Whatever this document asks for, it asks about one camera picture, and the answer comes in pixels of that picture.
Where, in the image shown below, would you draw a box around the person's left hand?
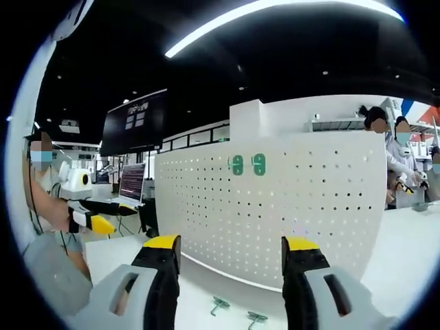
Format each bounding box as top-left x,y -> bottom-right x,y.
60,202 -> 86,236

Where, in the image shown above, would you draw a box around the large black screen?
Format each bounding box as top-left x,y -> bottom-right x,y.
99,88 -> 168,157

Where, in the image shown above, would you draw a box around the operator in white shirt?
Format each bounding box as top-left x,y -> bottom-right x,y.
5,34 -> 96,317

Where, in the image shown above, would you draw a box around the white shelf unit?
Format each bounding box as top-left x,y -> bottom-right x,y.
384,97 -> 440,162

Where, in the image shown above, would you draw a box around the long ceiling light strip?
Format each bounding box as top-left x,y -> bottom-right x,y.
164,0 -> 406,58

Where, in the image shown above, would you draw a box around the white laptop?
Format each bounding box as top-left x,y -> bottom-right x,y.
109,162 -> 147,209

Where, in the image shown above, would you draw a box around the black device cable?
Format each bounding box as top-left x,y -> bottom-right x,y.
27,161 -> 45,237

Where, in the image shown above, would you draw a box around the white chest device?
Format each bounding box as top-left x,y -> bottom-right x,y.
51,0 -> 96,42

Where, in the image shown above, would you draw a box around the green hook assembly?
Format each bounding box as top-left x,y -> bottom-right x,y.
228,154 -> 245,176
246,310 -> 267,329
210,296 -> 230,316
250,153 -> 267,176

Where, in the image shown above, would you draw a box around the white pegboard mounting plate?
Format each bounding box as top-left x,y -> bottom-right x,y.
153,132 -> 388,293

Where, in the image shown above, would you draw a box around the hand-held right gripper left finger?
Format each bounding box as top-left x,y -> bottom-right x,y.
87,233 -> 182,330

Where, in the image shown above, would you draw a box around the white ceiling unit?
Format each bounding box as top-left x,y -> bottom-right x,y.
58,118 -> 80,134

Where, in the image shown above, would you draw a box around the person's blue shorts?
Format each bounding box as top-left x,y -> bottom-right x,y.
65,233 -> 85,262

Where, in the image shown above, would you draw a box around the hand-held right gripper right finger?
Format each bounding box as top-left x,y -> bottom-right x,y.
280,235 -> 399,330

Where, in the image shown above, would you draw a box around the person's leg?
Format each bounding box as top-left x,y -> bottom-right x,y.
74,252 -> 93,281

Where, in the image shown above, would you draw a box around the grey metal shelf rack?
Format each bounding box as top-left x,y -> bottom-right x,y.
307,117 -> 367,133

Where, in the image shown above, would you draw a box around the black box-shaped object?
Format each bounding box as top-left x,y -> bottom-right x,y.
138,197 -> 160,238

